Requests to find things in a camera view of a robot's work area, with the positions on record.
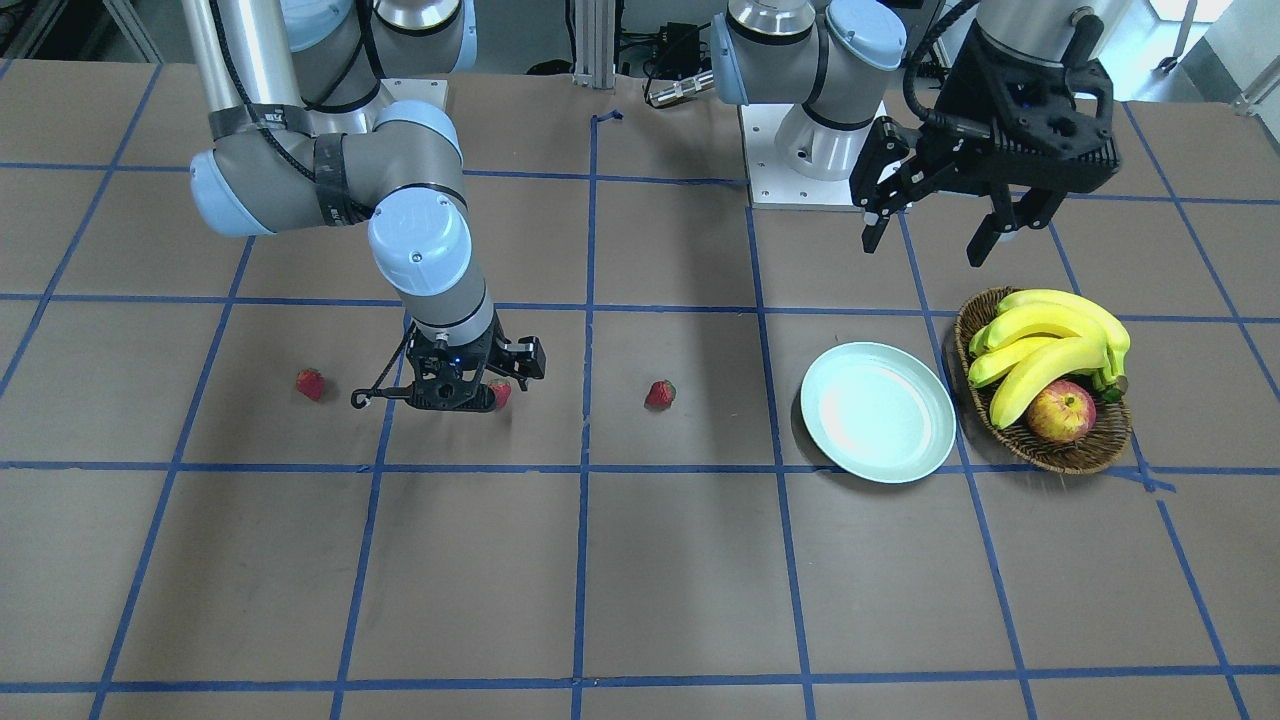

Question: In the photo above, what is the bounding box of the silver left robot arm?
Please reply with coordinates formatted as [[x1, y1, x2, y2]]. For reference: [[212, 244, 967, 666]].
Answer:
[[710, 1, 1125, 266]]

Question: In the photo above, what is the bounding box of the yellow banana bunch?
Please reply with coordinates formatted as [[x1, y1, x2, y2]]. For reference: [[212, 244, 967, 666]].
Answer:
[[963, 288, 1132, 430]]

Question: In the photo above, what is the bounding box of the aluminium frame post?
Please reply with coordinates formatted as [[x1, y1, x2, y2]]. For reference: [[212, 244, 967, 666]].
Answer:
[[564, 1, 620, 94]]

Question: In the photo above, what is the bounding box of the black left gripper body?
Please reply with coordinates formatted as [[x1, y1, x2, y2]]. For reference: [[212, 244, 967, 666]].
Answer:
[[849, 20, 1123, 209]]

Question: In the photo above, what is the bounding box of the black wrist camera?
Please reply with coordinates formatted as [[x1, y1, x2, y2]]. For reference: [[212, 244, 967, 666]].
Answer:
[[490, 336, 547, 389]]

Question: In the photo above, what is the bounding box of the woven wicker basket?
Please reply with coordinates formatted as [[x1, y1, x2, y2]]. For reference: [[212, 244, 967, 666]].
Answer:
[[943, 287, 1132, 475]]

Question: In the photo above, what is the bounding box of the light green plate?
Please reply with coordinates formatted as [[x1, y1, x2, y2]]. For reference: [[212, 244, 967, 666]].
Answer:
[[799, 341, 957, 484]]

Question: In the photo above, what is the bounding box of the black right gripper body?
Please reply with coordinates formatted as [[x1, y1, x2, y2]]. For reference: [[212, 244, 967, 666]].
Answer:
[[403, 318, 506, 413]]

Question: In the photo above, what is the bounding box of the red apple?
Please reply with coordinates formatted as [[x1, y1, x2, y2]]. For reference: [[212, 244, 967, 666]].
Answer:
[[1023, 380, 1097, 445]]

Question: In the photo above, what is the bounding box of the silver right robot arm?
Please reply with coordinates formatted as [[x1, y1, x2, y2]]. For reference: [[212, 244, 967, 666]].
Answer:
[[183, 1, 545, 413]]

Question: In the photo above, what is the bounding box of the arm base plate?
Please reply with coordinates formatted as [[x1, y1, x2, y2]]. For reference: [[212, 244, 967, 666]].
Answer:
[[739, 105, 855, 211], [378, 78, 449, 111]]

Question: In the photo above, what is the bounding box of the red strawberry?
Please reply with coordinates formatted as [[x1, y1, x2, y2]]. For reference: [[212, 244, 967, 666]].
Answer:
[[294, 368, 326, 404], [644, 379, 677, 411], [486, 379, 513, 411]]

